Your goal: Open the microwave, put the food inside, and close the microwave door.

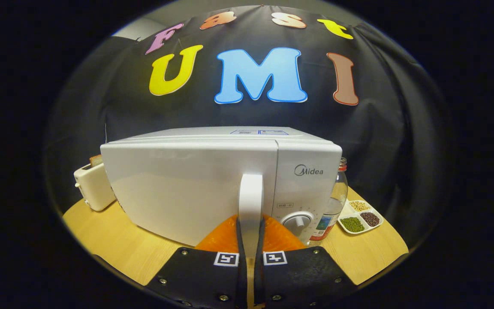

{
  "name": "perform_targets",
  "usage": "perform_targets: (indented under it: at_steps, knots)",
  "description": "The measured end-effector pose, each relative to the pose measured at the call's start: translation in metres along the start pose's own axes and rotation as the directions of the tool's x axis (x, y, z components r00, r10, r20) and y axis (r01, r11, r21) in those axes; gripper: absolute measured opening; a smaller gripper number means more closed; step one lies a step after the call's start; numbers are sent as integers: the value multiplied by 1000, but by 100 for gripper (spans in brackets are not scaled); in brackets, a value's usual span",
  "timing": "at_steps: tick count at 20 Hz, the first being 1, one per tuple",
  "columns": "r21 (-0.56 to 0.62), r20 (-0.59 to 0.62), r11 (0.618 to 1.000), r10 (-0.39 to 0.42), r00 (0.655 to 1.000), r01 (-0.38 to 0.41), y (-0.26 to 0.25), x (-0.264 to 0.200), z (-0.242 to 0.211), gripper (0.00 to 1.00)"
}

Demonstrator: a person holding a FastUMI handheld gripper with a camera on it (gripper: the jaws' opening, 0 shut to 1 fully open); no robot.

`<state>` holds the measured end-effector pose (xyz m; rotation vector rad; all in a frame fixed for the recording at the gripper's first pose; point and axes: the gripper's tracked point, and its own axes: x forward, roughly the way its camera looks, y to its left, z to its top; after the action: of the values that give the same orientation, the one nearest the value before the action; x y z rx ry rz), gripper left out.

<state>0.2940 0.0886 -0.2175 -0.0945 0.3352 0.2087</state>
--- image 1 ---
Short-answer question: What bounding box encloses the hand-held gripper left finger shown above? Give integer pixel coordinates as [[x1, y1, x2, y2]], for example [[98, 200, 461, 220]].
[[144, 215, 247, 309]]

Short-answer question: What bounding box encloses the divided white dish with beans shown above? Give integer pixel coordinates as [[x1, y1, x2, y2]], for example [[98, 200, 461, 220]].
[[337, 198, 384, 235]]

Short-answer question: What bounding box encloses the white microwave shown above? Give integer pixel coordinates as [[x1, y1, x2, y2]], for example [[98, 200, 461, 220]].
[[100, 127, 343, 260]]

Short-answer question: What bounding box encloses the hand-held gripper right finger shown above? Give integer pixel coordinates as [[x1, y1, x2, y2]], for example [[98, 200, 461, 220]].
[[254, 215, 357, 309]]

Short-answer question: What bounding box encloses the clear plastic water bottle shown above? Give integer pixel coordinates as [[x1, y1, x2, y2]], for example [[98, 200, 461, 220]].
[[307, 157, 349, 246]]

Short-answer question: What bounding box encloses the white toaster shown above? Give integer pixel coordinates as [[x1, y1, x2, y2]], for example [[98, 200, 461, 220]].
[[74, 162, 117, 212]]

